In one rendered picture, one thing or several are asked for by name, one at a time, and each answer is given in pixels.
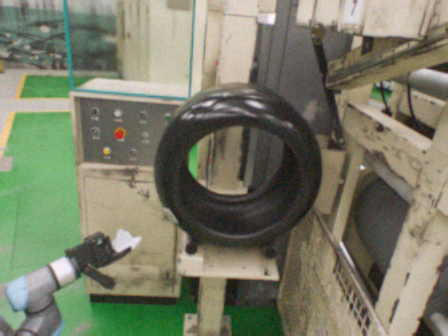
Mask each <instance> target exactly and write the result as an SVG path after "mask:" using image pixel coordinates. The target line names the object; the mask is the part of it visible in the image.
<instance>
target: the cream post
mask: <svg viewBox="0 0 448 336"><path fill-rule="evenodd" d="M259 5H260V0H223V3H222V22H221V23H220V24H221V30H220V54H219V62H218V72H217V80H216V85H218V84H226V83H233V82H241V83H248V84H250V79H251V74H252V65H253V57H254V51H255V40H256V33H257V22H258V16H259ZM244 131H245V127H244V126H240V127H229V128H225V129H220V130H218V131H215V132H214V133H213V136H212V139H211V155H210V157H211V162H210V164H209V181H208V188H207V189H210V190H221V191H232V192H237V187H238V182H239V170H240V165H241V159H242V148H243V142H244ZM226 284H227V278H222V277H207V276H200V289H199V298H198V314H197V322H196V323H197V326H196V336H208V334H209V336H220V330H221V324H222V313H223V307H224V296H225V290H226Z"/></svg>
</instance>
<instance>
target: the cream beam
mask: <svg viewBox="0 0 448 336"><path fill-rule="evenodd" d="M439 1H441V0H364V1H363V5H362V11H361V14H360V20H359V23H347V22H344V15H345V12H346V8H347V2H348V0H299V4H298V12H297V17H296V20H295V21H296V26H298V27H303V28H308V29H318V30H323V31H333V32H339V33H349V34H354V35H364V36H371V37H382V38H388V39H398V40H403V41H413V42H421V41H423V40H424V37H425V36H426V31H428V30H429V25H430V23H431V18H432V16H433V12H434V9H435V7H436V3H438V2H439Z"/></svg>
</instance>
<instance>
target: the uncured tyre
mask: <svg viewBox="0 0 448 336"><path fill-rule="evenodd" d="M240 126H244V127H256V128H259V129H263V130H265V131H268V132H270V133H272V134H274V135H276V136H277V137H278V138H280V139H281V140H283V157H282V160H281V162H280V166H279V167H278V170H277V171H276V173H275V174H274V176H272V179H270V181H268V183H265V185H263V186H262V187H260V188H259V189H256V190H255V191H253V192H249V193H247V194H240V195H225V194H219V193H217V192H213V191H211V190H210V189H207V188H206V187H204V186H203V185H201V183H199V181H197V180H196V179H195V178H194V176H193V175H192V173H191V172H190V169H189V168H188V164H187V162H186V155H188V153H189V152H190V150H191V149H192V148H193V147H194V145H195V144H197V143H198V142H199V141H200V140H202V139H203V138H205V137H206V136H207V135H209V134H211V133H214V132H215V131H218V130H220V129H225V128H229V127H240ZM153 176H154V182H155V188H156V191H157V196H158V198H159V201H160V202H161V204H162V207H163V208H165V209H169V210H170V212H171V213H172V215H174V217H175V219H176V220H177V222H178V223H176V222H174V223H175V224H176V225H177V226H178V227H179V228H180V229H181V230H182V231H183V232H185V233H186V234H188V235H190V236H191V237H193V238H194V239H197V240H198V241H201V242H203V243H205V244H209V245H211V246H217V247H220V248H251V247H255V246H261V245H263V244H267V243H269V242H270V241H274V240H275V239H278V238H279V237H282V236H283V235H285V234H286V233H288V232H289V231H291V230H292V229H293V228H294V227H296V226H297V225H298V224H299V223H300V222H301V221H302V220H303V219H304V217H305V216H306V215H307V213H309V211H310V209H311V207H313V204H314V202H315V200H316V198H317V195H318V193H319V191H320V186H321V183H322V154H321V151H320V145H319V143H318V142H317V138H316V137H315V133H313V130H312V129H311V127H310V126H309V124H308V123H307V121H306V120H304V118H303V117H302V116H301V115H300V114H299V113H298V112H297V110H296V109H295V108H294V107H293V106H292V105H291V104H290V103H289V102H288V101H287V100H286V99H284V98H283V96H281V95H279V94H277V93H276V92H274V91H272V90H270V89H268V88H264V87H263V86H258V85H255V84H248V83H241V82H233V83H226V84H218V85H216V86H211V87H209V88H206V89H204V90H201V91H200V92H197V93H196V94H194V95H193V96H191V97H190V98H189V99H187V100H186V101H185V102H184V103H183V104H181V105H180V106H179V108H178V109H177V110H176V111H175V113H174V114H173V115H172V116H171V118H170V120H169V121H168V124H167V125H166V128H165V129H164V133H163V135H162V138H161V140H160V142H159V145H158V146H157V151H156V153H155V160H154V166H153Z"/></svg>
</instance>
